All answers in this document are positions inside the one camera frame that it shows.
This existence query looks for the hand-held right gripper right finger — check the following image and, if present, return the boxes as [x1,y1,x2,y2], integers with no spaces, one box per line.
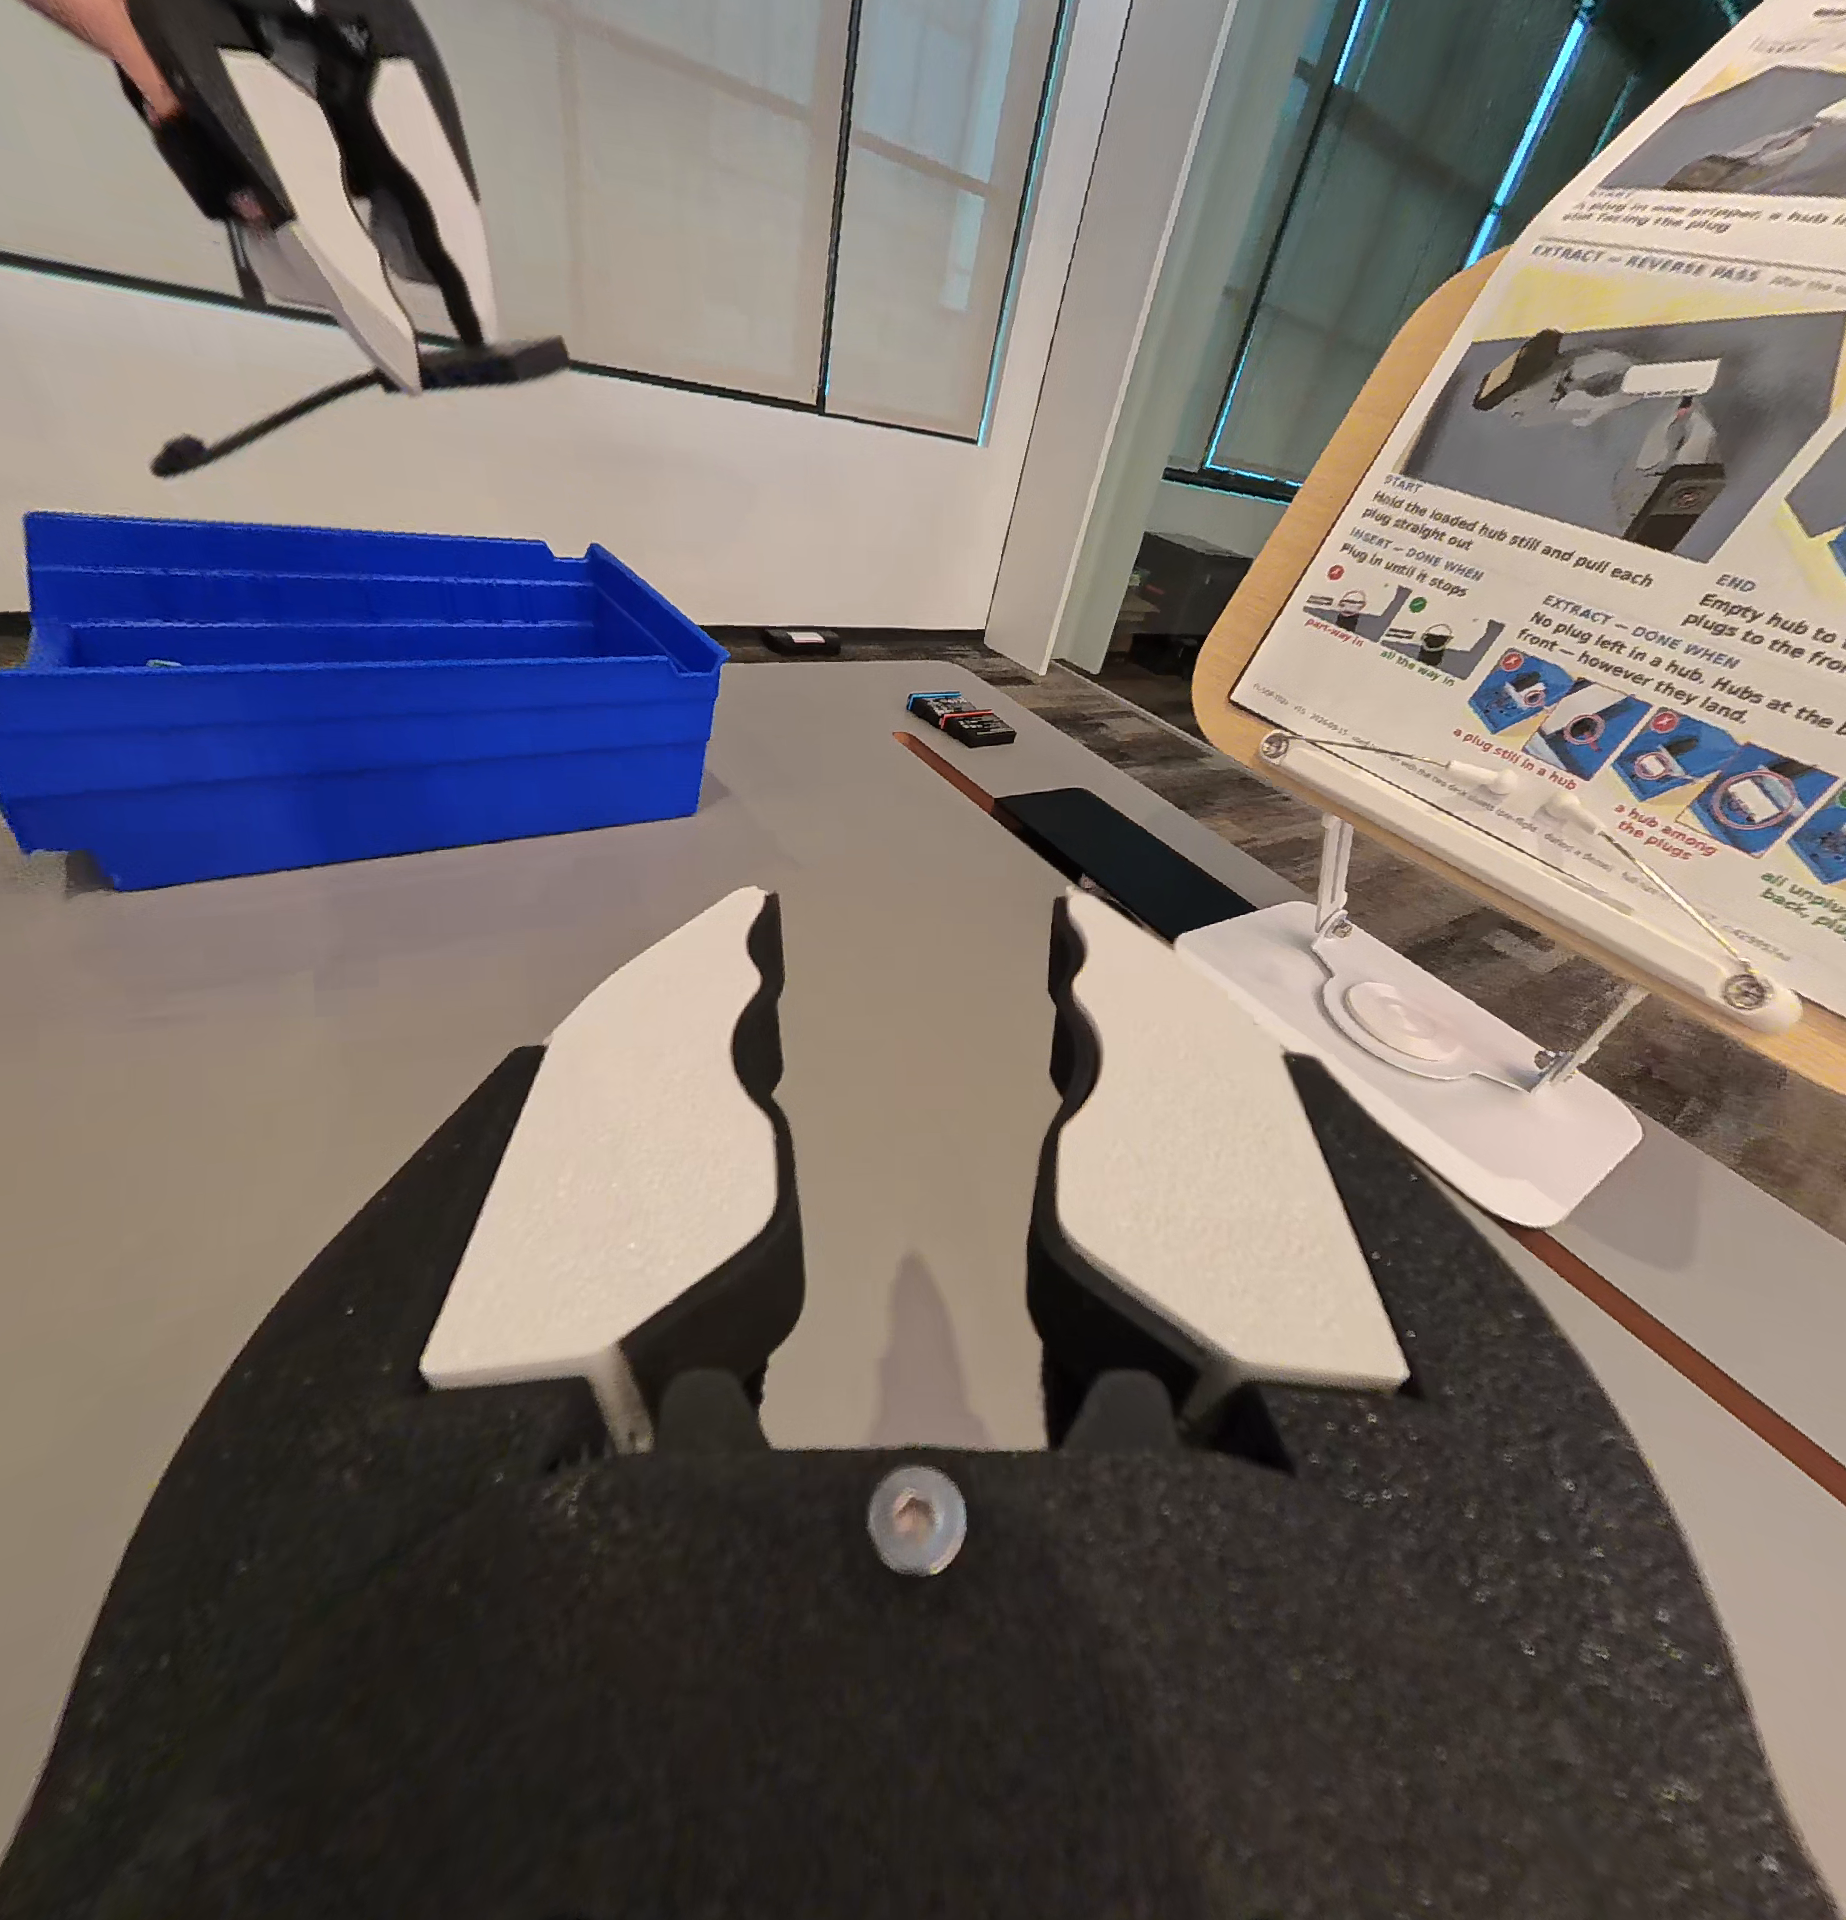
[1027,885,1417,1423]

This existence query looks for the wooden document stand white base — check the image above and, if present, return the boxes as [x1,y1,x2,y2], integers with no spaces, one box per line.
[1177,247,1846,1230]

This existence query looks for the blue plastic bin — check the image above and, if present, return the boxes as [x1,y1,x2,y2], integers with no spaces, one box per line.
[0,509,731,895]

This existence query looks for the black phone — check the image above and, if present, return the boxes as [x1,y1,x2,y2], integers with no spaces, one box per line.
[995,786,1257,939]

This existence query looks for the printed instruction sheet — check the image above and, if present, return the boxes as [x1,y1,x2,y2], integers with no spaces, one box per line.
[1230,0,1846,1037]

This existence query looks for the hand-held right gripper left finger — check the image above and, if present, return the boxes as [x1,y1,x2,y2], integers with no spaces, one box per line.
[416,885,808,1456]

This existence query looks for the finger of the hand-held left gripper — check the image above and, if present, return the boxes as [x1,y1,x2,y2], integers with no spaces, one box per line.
[357,57,501,354]
[217,50,425,397]

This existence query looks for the dark glass window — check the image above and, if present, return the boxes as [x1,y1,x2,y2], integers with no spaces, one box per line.
[1209,0,1735,495]

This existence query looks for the grey usb hub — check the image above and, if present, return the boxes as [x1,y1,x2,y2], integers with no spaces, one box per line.
[151,332,576,483]

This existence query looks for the person's left hand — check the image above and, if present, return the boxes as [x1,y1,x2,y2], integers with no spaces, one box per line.
[29,0,184,132]

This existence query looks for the dark cabinet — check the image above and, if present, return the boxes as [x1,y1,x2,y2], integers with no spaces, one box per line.
[1119,532,1255,678]

